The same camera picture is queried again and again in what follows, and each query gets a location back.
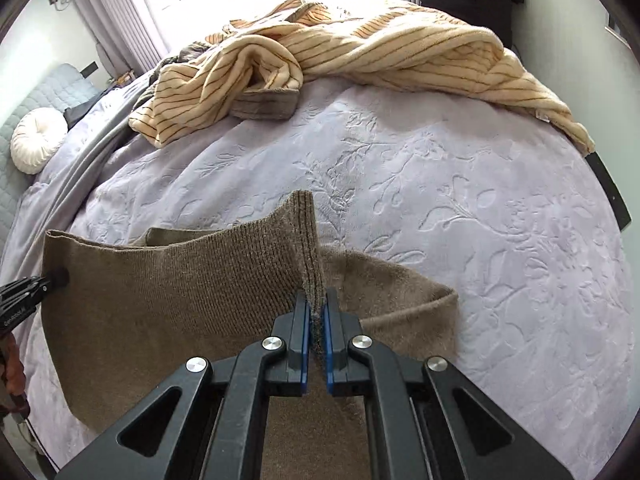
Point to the grey striped curtain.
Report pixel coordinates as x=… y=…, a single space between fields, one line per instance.
x=126 y=35

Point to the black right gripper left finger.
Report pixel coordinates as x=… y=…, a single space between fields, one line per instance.
x=208 y=419

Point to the grey bed sheet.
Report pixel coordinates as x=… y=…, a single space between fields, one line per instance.
x=54 y=198

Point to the taupe knit sweater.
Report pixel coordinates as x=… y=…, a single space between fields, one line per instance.
x=132 y=315

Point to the cream striped blanket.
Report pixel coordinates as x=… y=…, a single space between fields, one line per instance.
x=256 y=69

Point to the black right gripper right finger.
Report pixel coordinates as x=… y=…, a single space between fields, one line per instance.
x=425 y=419

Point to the person left hand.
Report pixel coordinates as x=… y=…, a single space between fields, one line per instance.
x=13 y=381

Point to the grey quilted headboard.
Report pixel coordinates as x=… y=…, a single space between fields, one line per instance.
x=64 y=88

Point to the round white cushion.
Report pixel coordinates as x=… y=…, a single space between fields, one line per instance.
x=36 y=138

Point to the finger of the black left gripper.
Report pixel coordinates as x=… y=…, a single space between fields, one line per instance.
x=51 y=281

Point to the black bed frame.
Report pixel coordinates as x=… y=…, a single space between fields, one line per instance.
x=617 y=203

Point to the white embossed bed cover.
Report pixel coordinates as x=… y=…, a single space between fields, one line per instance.
x=499 y=206

